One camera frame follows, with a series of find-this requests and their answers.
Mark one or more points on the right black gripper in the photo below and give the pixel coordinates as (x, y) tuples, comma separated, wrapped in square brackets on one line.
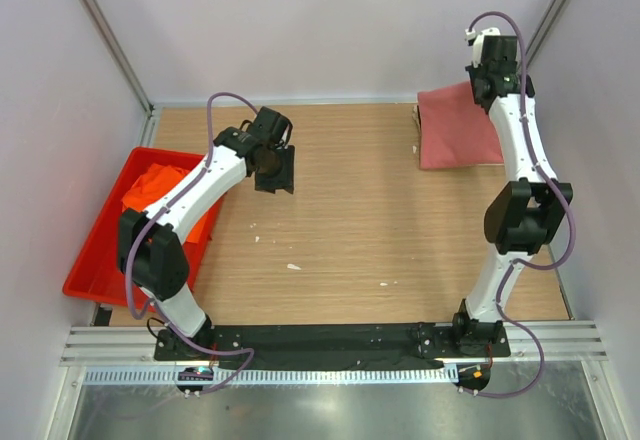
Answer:
[(498, 49)]

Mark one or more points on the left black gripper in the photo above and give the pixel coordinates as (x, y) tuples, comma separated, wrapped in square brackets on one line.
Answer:
[(279, 171)]

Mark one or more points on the pink polo t shirt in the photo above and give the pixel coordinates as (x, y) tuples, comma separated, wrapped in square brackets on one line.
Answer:
[(454, 96)]

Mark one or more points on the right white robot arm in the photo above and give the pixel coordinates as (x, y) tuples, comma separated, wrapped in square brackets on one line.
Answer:
[(527, 212)]

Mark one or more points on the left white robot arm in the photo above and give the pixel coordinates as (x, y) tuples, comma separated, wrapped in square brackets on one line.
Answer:
[(150, 245)]

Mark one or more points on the orange t shirt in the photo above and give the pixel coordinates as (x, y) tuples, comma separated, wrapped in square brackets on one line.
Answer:
[(156, 182)]

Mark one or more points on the red plastic bin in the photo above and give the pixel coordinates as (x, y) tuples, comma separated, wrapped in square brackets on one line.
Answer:
[(95, 275)]

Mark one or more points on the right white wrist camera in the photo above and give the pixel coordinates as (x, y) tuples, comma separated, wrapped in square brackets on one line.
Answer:
[(476, 40)]

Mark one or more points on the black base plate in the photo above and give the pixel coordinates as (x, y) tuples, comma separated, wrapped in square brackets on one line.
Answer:
[(282, 346)]

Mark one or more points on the white slotted cable duct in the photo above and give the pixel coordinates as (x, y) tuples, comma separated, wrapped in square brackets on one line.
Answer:
[(201, 376)]

